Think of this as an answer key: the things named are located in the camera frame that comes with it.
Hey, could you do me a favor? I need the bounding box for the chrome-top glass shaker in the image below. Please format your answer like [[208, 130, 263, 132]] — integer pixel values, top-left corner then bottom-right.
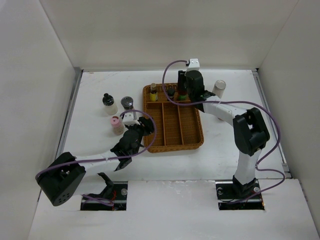
[[120, 96, 134, 111]]

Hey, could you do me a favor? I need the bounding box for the brown wicker divided basket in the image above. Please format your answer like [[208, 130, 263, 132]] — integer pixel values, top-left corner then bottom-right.
[[142, 84, 204, 153]]

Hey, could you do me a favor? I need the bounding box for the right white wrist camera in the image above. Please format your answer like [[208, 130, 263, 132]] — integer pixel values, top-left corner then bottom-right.
[[186, 58, 200, 72]]

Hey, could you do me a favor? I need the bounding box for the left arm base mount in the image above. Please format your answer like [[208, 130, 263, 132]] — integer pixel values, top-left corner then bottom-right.
[[80, 172, 128, 212]]

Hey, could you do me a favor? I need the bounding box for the tall silver-lid bead jar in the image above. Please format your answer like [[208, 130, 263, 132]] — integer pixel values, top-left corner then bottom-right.
[[212, 80, 227, 99]]

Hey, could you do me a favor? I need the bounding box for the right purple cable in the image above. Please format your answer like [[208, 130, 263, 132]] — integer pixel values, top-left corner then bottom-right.
[[161, 59, 286, 205]]

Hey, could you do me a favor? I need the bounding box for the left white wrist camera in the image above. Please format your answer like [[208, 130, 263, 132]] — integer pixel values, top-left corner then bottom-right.
[[122, 112, 140, 126]]

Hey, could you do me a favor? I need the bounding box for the small dark-lid pepper shaker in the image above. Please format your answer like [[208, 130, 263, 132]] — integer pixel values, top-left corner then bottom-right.
[[167, 87, 175, 101]]

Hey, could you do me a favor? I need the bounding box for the black-stopper glass bottle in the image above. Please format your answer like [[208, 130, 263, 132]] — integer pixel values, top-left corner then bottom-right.
[[102, 93, 118, 115]]

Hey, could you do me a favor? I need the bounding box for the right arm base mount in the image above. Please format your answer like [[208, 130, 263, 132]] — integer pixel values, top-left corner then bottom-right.
[[215, 179, 265, 211]]

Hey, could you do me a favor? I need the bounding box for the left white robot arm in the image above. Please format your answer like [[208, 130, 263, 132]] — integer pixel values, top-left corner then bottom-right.
[[35, 116, 157, 207]]

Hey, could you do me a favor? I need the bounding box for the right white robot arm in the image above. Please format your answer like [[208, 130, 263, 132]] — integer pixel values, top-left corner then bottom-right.
[[178, 70, 270, 198]]

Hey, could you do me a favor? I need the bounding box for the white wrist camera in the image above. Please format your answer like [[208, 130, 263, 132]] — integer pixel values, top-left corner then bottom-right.
[[122, 112, 140, 126], [186, 58, 200, 72]]

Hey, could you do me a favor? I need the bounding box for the small gold-cap yellow bottle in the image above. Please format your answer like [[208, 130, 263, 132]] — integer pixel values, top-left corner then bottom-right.
[[149, 83, 158, 102]]

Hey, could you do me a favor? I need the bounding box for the yellow-cap brown sauce bottle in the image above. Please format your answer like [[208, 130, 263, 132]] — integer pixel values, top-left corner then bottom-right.
[[177, 85, 188, 101]]

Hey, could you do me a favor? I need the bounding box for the pink-lid spice jar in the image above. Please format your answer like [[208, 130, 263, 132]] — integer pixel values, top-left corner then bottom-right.
[[110, 116, 125, 136]]

